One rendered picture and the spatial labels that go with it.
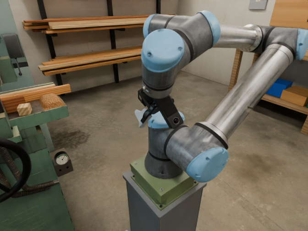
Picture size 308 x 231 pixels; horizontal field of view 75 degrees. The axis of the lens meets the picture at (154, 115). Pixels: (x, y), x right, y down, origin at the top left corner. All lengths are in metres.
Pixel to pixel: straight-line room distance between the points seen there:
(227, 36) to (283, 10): 2.62
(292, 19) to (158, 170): 2.87
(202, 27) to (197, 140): 0.37
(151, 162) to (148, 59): 0.56
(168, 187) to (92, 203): 0.93
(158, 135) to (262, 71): 0.46
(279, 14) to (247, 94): 2.68
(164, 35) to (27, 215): 1.15
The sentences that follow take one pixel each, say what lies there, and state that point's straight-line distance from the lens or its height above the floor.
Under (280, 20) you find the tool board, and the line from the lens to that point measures 3.42.
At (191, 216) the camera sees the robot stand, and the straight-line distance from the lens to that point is 1.19.
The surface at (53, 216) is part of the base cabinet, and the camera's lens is 1.40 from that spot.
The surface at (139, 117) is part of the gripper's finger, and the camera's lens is 0.70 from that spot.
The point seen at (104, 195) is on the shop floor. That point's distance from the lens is 1.73.
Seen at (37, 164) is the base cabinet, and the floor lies 0.64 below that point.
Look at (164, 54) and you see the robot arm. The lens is 0.43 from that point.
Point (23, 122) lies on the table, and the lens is 1.02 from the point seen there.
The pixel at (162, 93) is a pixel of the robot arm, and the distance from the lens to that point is 0.53.
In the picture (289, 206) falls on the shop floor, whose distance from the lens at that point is 1.92.
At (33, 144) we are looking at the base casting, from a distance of 1.08.
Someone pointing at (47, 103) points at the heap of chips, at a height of 0.92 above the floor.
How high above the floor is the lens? 1.32
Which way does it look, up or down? 29 degrees down
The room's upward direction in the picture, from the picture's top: straight up
